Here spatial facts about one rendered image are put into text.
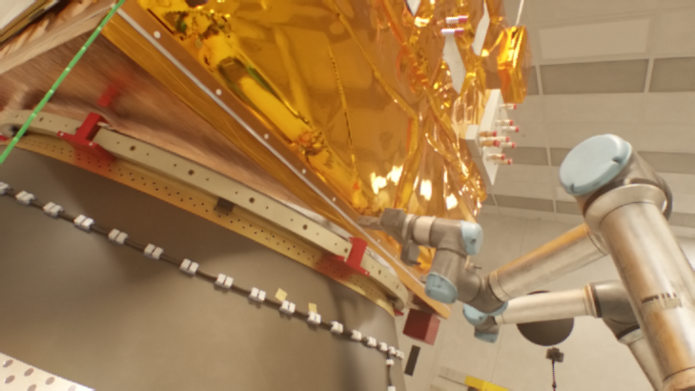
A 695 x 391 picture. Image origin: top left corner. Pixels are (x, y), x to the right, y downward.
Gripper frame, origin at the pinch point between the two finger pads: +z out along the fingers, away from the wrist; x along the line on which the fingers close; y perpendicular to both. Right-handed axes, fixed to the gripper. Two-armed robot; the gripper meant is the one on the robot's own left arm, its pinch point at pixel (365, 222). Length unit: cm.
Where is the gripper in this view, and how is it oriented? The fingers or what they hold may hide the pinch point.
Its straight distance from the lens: 106.0
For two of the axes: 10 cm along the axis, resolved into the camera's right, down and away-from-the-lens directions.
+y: 3.4, -8.8, 3.4
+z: -8.1, -1.0, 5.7
